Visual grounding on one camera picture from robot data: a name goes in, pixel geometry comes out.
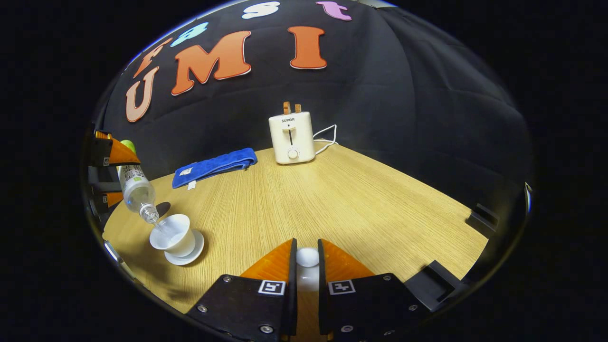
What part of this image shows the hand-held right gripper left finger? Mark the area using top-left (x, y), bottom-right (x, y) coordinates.
top-left (185, 238), bottom-right (298, 342)

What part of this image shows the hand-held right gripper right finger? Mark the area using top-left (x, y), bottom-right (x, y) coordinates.
top-left (317, 238), bottom-right (429, 342)

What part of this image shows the clear water bottle green base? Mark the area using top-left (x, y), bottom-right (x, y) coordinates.
top-left (117, 139), bottom-right (160, 224)

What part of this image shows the white teacup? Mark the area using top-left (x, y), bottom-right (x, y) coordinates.
top-left (149, 214), bottom-right (197, 258)

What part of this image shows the white saucer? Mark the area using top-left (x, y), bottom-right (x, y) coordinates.
top-left (164, 229), bottom-right (206, 266)

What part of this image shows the blue towel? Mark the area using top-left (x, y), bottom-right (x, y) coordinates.
top-left (171, 147), bottom-right (258, 190)

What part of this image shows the black table clamp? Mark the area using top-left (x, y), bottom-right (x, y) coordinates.
top-left (404, 260), bottom-right (469, 312)
top-left (465, 203), bottom-right (500, 234)

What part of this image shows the white toaster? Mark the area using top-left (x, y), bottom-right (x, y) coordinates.
top-left (268, 111), bottom-right (316, 165)

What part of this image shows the black backdrop cloth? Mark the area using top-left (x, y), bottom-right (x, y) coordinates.
top-left (90, 0), bottom-right (535, 214)

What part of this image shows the white toaster cable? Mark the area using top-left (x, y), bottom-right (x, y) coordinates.
top-left (312, 124), bottom-right (338, 156)

